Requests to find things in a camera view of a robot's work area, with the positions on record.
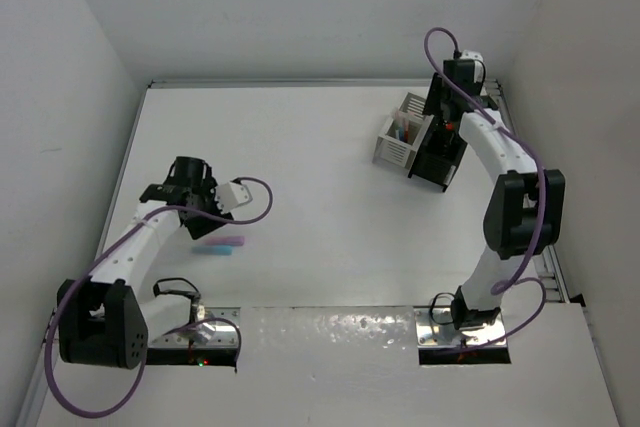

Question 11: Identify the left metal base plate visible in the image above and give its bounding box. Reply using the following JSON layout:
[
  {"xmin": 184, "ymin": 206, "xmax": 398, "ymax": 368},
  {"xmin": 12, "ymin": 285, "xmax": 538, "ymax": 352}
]
[{"xmin": 150, "ymin": 307, "xmax": 241, "ymax": 350}]

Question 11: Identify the black slotted organizer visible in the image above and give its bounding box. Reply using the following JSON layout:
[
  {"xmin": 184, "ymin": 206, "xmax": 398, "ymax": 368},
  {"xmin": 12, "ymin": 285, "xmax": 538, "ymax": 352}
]
[{"xmin": 408, "ymin": 117, "xmax": 467, "ymax": 192}]

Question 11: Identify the metal base plate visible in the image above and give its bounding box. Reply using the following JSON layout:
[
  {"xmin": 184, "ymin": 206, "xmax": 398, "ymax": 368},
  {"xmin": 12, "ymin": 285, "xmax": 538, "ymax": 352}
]
[
  {"xmin": 150, "ymin": 307, "xmax": 241, "ymax": 350},
  {"xmin": 414, "ymin": 305, "xmax": 506, "ymax": 350}
]

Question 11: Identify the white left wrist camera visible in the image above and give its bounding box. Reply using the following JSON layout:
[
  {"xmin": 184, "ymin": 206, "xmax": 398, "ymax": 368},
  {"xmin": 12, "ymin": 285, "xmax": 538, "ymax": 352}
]
[{"xmin": 214, "ymin": 181, "xmax": 253, "ymax": 214}]

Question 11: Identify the purple highlighter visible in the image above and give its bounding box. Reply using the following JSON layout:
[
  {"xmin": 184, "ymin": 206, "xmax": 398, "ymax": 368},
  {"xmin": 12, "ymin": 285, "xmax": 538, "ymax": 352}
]
[{"xmin": 205, "ymin": 236, "xmax": 245, "ymax": 247}]

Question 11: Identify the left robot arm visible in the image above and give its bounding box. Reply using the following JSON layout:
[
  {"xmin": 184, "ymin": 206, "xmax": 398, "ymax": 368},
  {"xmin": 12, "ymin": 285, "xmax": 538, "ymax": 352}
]
[{"xmin": 58, "ymin": 157, "xmax": 232, "ymax": 369}]

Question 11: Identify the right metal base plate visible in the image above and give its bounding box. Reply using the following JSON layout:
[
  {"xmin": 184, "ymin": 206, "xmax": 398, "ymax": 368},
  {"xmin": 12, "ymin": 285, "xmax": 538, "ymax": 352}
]
[{"xmin": 414, "ymin": 305, "xmax": 506, "ymax": 350}]

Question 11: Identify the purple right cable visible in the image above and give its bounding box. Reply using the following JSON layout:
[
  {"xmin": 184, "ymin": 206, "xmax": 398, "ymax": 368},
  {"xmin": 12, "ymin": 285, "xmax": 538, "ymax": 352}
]
[{"xmin": 423, "ymin": 26, "xmax": 547, "ymax": 351}]

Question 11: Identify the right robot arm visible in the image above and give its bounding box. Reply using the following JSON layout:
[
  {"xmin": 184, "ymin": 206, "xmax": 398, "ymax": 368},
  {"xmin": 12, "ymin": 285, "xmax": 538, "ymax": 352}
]
[{"xmin": 411, "ymin": 51, "xmax": 565, "ymax": 329}]

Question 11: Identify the white slotted organizer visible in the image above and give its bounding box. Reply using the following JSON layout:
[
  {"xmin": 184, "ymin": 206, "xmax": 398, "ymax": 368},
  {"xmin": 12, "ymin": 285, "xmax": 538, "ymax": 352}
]
[{"xmin": 373, "ymin": 92, "xmax": 431, "ymax": 170}]

